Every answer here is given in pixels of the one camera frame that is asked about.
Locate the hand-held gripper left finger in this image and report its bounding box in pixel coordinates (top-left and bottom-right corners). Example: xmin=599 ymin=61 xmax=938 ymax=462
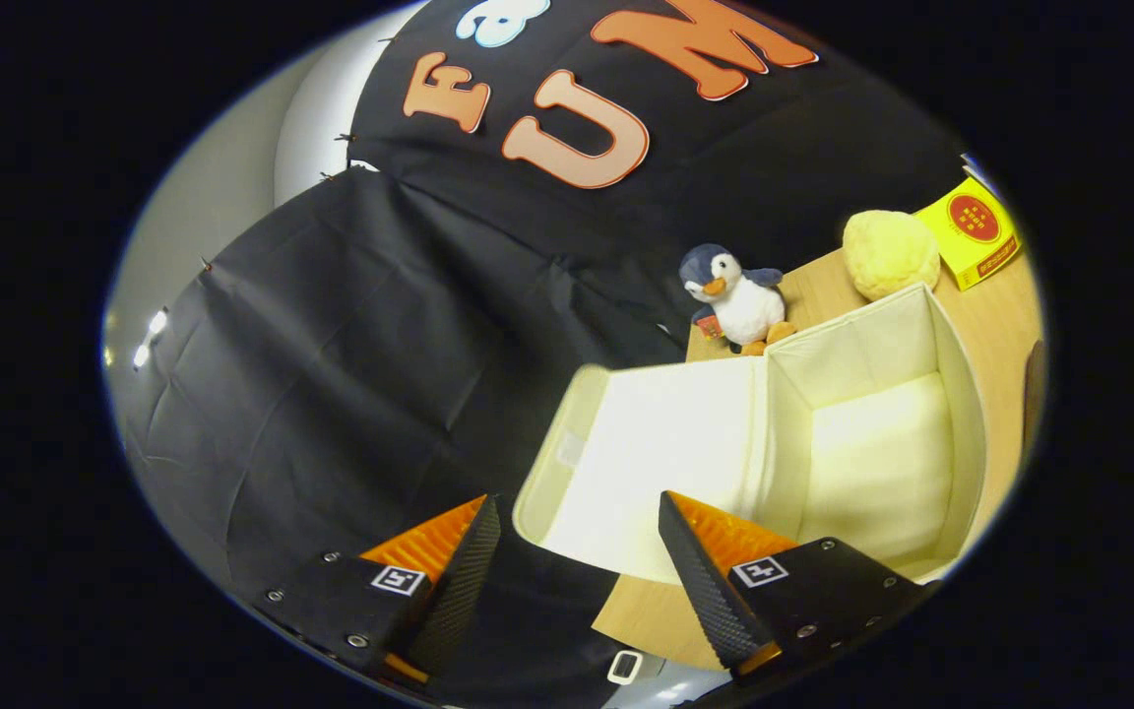
xmin=257 ymin=494 xmax=502 ymax=685

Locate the penguin plush toy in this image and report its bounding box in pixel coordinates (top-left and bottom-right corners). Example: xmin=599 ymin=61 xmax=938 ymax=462
xmin=678 ymin=243 xmax=796 ymax=356

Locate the yellow book with red circle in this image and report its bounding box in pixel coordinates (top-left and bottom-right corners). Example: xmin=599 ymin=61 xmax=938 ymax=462
xmin=914 ymin=177 xmax=1023 ymax=291

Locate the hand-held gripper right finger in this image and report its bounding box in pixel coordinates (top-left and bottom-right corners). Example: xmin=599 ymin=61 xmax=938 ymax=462
xmin=658 ymin=490 xmax=942 ymax=680

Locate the yellow round plush cushion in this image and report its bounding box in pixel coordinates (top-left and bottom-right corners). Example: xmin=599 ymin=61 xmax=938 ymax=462
xmin=842 ymin=210 xmax=942 ymax=301

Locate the beige fabric storage box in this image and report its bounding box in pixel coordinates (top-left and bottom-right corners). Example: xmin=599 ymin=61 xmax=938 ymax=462
xmin=512 ymin=283 xmax=987 ymax=586

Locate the black backdrop cloth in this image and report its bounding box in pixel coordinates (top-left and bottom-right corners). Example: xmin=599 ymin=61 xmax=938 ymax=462
xmin=119 ymin=0 xmax=967 ymax=708

